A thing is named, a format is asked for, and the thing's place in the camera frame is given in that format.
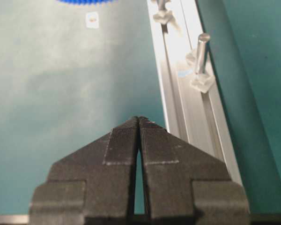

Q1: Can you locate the large blue plastic gear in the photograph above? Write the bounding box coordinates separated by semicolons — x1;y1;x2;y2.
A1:
59;0;113;5

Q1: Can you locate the clear plastic shaft bracket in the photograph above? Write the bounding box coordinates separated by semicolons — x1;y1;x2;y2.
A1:
185;49;215;94
153;10;173;25

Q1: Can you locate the small white sticker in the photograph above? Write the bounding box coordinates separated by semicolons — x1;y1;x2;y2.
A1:
85;12;99;29

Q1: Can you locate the long aluminium extrusion rail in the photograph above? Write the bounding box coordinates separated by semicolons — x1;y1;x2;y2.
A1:
147;0;242;184

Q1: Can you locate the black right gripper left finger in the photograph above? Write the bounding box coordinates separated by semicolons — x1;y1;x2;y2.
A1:
29;117;139;225

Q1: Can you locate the tall steel shaft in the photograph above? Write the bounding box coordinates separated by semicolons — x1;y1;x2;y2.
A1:
195;33;211;74

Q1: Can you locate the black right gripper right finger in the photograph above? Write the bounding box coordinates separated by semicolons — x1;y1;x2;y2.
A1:
139;117;250;225

